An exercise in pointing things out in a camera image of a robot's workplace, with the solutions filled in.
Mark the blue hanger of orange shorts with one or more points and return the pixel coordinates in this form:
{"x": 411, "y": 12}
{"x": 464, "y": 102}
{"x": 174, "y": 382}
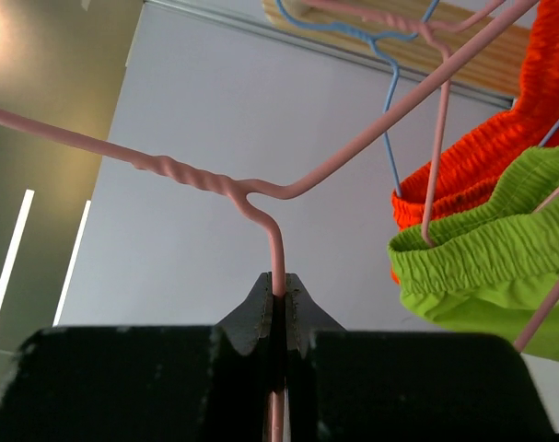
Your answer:
{"x": 291, "y": 9}

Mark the wooden clothes rack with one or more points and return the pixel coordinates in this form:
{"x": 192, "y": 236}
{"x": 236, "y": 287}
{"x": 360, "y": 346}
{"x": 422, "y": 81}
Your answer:
{"x": 494, "y": 69}

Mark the pink hanger of black shorts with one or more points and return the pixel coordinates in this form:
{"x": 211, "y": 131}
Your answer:
{"x": 237, "y": 190}

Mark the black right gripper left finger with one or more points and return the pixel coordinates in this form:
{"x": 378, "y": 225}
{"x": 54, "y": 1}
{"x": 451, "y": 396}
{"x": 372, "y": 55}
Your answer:
{"x": 148, "y": 383}

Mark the pink hanger of green shorts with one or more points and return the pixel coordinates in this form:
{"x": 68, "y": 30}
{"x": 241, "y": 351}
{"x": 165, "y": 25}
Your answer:
{"x": 453, "y": 60}

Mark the lime green shorts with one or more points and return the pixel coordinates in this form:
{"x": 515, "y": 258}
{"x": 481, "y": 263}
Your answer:
{"x": 491, "y": 266}

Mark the orange shorts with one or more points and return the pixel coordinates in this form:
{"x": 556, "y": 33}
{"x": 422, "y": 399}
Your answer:
{"x": 469, "y": 169}

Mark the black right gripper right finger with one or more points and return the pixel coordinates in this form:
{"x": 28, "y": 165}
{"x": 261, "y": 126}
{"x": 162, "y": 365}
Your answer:
{"x": 403, "y": 385}

